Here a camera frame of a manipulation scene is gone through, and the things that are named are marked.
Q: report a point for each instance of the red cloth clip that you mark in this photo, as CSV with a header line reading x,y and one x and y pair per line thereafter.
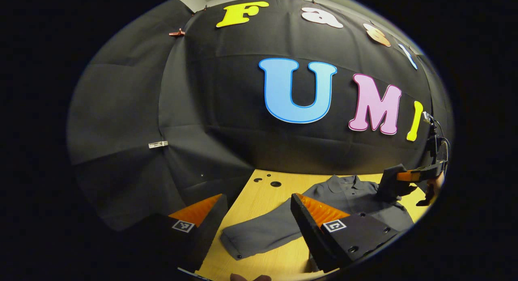
x,y
177,32

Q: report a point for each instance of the black backdrop cloth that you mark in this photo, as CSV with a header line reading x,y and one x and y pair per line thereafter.
x,y
222,111

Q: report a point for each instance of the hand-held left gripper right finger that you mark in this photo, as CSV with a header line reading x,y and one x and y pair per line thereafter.
x,y
309,236

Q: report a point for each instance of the white cloth clip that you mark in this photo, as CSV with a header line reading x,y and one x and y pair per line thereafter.
x,y
158,144

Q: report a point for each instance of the grey polo shirt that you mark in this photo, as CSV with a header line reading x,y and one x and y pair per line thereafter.
x,y
263,232

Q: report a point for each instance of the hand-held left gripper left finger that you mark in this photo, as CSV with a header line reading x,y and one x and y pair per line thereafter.
x,y
210,232

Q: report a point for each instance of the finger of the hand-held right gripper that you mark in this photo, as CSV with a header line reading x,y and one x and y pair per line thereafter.
x,y
388,184

